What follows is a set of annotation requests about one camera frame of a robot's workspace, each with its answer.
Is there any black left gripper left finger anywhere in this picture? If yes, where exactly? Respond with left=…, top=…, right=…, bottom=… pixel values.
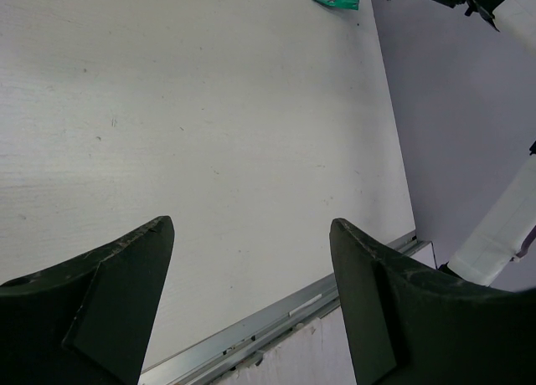
left=1, top=216, right=174, bottom=384

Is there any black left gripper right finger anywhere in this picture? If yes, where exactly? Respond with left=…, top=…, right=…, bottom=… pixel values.
left=329, top=218, right=535, bottom=384

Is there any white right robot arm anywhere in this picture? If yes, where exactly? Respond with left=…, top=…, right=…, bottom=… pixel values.
left=372, top=0, right=535, bottom=290

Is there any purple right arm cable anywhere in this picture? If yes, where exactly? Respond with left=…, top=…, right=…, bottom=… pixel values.
left=512, top=225, right=536, bottom=262

